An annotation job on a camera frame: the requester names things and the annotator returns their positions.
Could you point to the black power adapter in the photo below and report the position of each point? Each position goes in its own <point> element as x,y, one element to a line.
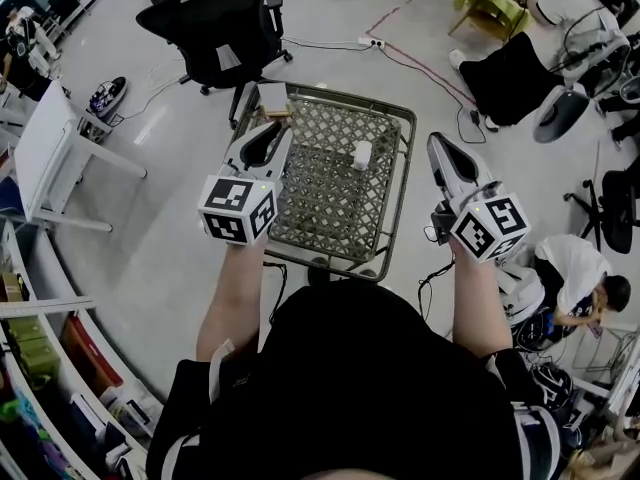
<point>474,116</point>

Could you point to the grey box on wooden blocks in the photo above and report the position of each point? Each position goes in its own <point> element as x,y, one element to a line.
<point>272,95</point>

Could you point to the green woven rattan table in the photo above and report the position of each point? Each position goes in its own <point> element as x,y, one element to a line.
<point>345,118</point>

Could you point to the person's left forearm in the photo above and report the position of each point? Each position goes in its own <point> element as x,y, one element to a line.
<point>232,298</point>

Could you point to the white round device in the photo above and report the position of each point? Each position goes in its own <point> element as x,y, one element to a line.
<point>522,293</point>

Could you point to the person's right forearm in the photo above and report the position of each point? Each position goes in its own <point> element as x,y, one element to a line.
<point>477,308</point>

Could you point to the white cotton swab container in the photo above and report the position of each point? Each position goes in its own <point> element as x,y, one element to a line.
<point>361,157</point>

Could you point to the black swivel chair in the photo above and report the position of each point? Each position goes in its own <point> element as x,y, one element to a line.
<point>617,208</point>

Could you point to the grey swivel chair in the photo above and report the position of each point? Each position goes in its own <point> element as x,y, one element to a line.
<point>560,110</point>

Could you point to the white desk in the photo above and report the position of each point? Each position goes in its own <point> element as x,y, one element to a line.
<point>45,148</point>

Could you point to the person's black shirt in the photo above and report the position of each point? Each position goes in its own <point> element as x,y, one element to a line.
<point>350,393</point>

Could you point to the white shelf unit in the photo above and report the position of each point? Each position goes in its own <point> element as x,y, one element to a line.
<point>55,348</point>

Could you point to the white power strip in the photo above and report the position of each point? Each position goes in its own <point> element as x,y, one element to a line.
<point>371,42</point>

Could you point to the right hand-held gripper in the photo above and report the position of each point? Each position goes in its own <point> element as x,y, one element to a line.
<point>487,225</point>

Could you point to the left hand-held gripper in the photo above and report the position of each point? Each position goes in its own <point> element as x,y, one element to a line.
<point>235,208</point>

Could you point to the black office chair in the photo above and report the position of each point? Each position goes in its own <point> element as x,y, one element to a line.
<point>220,23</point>

